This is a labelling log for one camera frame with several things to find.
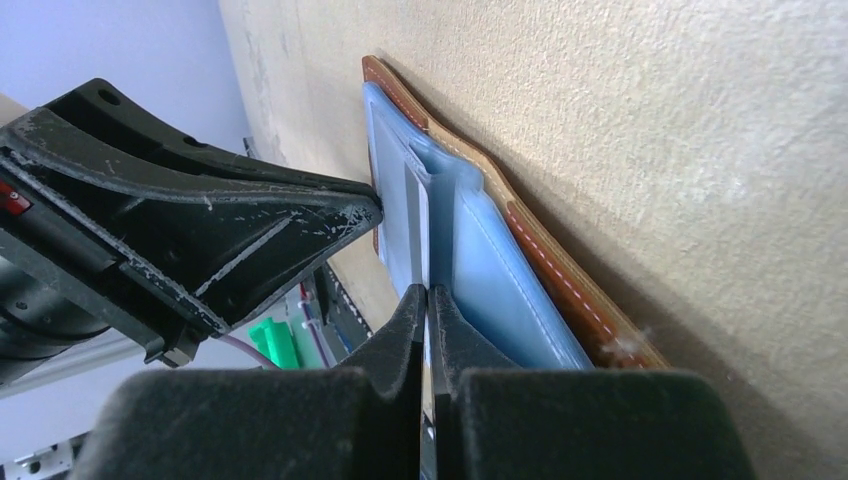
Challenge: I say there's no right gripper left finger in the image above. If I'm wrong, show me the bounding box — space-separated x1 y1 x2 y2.
71 284 427 479

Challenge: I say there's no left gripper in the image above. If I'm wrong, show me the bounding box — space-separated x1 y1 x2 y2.
1 108 383 388

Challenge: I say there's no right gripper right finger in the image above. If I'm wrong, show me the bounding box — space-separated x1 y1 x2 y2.
428 285 755 479

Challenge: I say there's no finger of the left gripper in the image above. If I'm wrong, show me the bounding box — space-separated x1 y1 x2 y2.
45 78 377 199

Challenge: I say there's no brown leather card holder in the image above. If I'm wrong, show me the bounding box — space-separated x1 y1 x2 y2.
361 55 667 369

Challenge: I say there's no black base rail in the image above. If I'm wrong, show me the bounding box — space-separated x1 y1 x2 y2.
301 264 374 367

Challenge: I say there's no green object behind rail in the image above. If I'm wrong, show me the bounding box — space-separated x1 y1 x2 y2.
248 317 301 370

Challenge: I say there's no aluminium frame rail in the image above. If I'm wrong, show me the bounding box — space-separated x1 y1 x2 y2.
0 327 150 480

